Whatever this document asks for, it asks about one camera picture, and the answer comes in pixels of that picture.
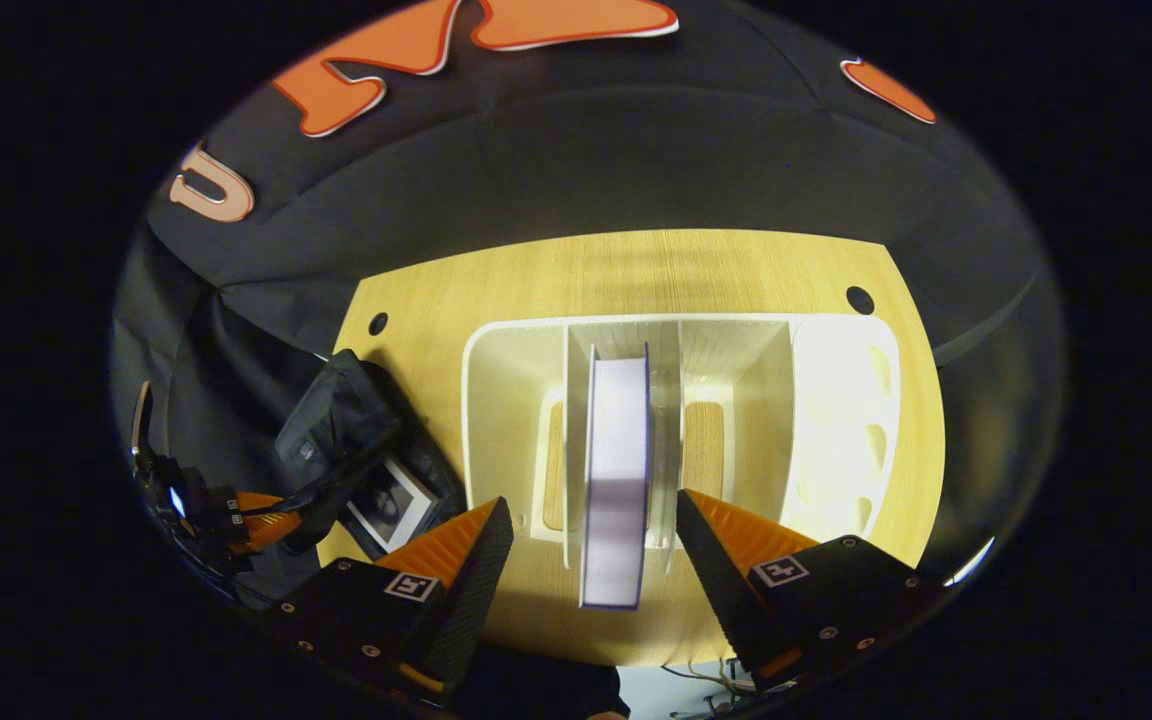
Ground white bookshelf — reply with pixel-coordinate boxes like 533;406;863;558
461;313;903;583

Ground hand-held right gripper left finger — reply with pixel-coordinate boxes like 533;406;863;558
261;497;515;703

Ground black schoolbag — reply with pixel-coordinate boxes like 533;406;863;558
271;348;467;561

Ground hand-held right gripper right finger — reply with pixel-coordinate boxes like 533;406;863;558
676;488;947;693

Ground person's dark clothing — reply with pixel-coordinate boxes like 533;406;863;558
456;645;629;720

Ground blue book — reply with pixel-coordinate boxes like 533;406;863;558
578;343;653;611

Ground tangled cables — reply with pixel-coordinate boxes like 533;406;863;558
661;658;769;719

